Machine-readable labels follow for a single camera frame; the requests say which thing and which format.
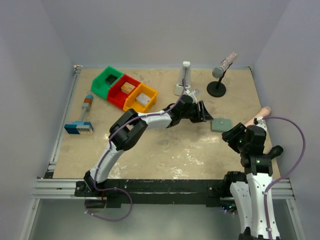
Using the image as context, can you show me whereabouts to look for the purple cable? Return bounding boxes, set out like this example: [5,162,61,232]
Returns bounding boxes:
[224,116,306,240]
[84,78,187,222]

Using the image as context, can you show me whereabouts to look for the grey glitter microphone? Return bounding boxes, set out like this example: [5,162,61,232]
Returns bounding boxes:
[212,52,238,79]

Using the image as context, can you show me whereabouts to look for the card stack in yellow bin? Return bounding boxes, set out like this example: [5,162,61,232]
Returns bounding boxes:
[136,92,151,107]

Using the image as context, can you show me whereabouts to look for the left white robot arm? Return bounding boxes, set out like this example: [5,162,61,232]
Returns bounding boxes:
[83,94,214,192]

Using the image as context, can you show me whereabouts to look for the red plastic bin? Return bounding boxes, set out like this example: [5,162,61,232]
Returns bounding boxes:
[106,74,141,110]

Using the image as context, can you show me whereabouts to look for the black item in green bin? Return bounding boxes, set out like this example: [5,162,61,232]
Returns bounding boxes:
[105,74,118,85]

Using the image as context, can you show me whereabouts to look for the green plastic bin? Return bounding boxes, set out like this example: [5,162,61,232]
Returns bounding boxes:
[91,66,124,100]

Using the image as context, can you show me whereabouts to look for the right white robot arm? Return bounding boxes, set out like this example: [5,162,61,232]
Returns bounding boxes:
[222,123,284,240]

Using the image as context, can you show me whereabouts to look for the yellow plastic bin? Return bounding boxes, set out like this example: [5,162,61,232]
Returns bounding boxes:
[122,83,158,113]

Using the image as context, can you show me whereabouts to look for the white metronome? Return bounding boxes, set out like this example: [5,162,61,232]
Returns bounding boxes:
[174,61,192,96]

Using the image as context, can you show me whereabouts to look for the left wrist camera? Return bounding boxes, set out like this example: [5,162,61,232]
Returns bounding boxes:
[188,89,200,99]

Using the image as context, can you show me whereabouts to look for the black microphone stand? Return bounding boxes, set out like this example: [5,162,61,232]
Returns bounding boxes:
[206,63,226,98]

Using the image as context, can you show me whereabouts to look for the green card holder wallet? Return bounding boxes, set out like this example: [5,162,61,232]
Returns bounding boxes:
[211,118,233,133]

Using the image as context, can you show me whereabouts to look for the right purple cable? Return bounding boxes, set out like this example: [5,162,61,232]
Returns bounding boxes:
[224,116,306,240]

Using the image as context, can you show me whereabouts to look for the aluminium frame rail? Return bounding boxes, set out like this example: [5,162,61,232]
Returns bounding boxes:
[19,65,84,240]

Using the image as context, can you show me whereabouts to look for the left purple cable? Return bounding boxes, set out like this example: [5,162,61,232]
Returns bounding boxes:
[84,78,187,222]

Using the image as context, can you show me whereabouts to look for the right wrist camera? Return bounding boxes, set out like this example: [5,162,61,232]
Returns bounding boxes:
[253,116,267,131]

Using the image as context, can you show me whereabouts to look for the toy block hammer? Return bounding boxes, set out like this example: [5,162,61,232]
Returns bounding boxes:
[64,94,94,135]

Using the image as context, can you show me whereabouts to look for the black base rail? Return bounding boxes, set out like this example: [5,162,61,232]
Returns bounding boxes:
[74,179,233,208]

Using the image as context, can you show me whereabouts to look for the card stack in red bin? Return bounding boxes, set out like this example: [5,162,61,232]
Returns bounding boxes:
[120,82,135,95]

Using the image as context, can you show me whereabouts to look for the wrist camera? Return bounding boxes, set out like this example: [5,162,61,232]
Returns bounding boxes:
[188,89,200,99]
[253,116,267,131]

